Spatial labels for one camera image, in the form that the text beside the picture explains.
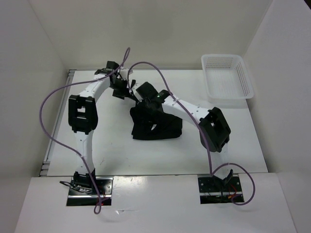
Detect black shorts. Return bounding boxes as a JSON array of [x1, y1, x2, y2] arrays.
[[130, 104, 183, 141]]

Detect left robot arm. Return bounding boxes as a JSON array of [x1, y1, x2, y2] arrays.
[[68, 61, 131, 194]]

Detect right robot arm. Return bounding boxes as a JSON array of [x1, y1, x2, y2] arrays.
[[131, 82, 233, 191]]

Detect white plastic basket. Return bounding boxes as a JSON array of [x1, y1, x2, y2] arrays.
[[201, 54, 254, 101]]

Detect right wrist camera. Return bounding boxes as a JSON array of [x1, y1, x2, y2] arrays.
[[131, 88, 143, 102]]

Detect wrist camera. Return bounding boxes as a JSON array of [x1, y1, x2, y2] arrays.
[[131, 88, 143, 102], [119, 69, 128, 80]]

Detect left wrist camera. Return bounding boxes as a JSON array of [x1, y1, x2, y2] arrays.
[[119, 69, 128, 80]]

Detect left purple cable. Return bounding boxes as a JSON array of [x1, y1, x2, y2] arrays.
[[39, 47, 131, 215]]

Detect purple cable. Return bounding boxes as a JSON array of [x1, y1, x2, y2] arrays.
[[127, 62, 256, 206], [39, 47, 131, 215]]

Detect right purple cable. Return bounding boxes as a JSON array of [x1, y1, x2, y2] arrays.
[[127, 62, 256, 206]]

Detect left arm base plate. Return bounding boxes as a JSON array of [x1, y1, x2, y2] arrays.
[[62, 177, 113, 206]]

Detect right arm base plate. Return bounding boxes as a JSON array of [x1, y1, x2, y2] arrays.
[[197, 175, 244, 204]]

